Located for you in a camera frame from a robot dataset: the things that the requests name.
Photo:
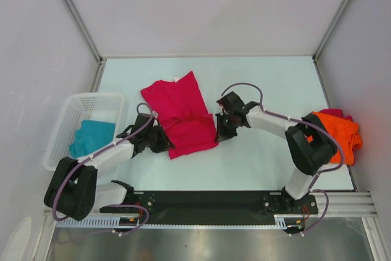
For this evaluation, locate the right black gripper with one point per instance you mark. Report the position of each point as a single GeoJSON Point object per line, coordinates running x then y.
{"type": "Point", "coordinates": [222, 134]}

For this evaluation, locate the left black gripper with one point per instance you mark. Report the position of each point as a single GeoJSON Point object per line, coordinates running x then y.
{"type": "Point", "coordinates": [165, 143]}

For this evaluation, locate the magenta t shirt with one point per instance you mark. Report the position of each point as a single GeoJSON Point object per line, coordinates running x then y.
{"type": "Point", "coordinates": [183, 115]}

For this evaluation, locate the white plastic laundry basket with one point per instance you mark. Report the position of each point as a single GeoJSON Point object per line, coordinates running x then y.
{"type": "Point", "coordinates": [107, 108]}

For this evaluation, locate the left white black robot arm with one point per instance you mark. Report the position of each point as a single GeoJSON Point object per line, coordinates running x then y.
{"type": "Point", "coordinates": [73, 191]}

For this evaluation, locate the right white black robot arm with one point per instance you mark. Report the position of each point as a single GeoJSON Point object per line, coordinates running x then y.
{"type": "Point", "coordinates": [310, 144]}

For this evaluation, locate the teal t shirt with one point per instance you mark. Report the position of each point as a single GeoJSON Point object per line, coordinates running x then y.
{"type": "Point", "coordinates": [90, 137]}

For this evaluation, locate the dark pink t shirt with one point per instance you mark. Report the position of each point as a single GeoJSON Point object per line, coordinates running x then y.
{"type": "Point", "coordinates": [336, 113]}

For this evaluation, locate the orange t shirt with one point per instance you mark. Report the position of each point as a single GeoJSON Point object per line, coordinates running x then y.
{"type": "Point", "coordinates": [345, 132]}

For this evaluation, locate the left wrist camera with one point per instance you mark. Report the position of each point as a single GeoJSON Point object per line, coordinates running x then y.
{"type": "Point", "coordinates": [144, 120]}

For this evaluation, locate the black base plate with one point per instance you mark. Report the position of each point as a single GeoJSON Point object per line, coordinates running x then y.
{"type": "Point", "coordinates": [220, 208]}

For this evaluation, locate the slotted white cable duct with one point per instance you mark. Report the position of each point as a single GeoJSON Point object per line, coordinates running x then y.
{"type": "Point", "coordinates": [118, 222]}

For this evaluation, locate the aluminium rail frame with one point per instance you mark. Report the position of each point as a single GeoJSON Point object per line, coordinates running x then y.
{"type": "Point", "coordinates": [336, 203]}

